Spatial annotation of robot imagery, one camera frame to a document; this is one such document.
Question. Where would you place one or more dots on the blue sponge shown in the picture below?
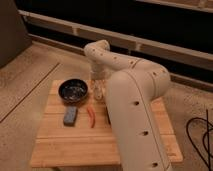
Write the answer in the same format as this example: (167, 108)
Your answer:
(70, 116)

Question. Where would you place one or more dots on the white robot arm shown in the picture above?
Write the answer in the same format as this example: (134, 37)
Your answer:
(135, 83)

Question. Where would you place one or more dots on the wooden table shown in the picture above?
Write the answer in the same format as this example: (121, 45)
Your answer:
(59, 146)

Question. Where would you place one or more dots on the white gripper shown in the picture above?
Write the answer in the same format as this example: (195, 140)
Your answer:
(98, 72)

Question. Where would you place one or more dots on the white metal railing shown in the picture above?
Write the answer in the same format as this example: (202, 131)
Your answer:
(150, 47)

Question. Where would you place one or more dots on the dark ceramic bowl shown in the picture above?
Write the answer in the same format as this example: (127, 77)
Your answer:
(73, 90)

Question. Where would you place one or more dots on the black rectangular block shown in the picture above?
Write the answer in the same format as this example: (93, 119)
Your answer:
(108, 118)

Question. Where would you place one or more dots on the clear plastic bottle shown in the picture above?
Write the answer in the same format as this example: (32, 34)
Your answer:
(97, 90)

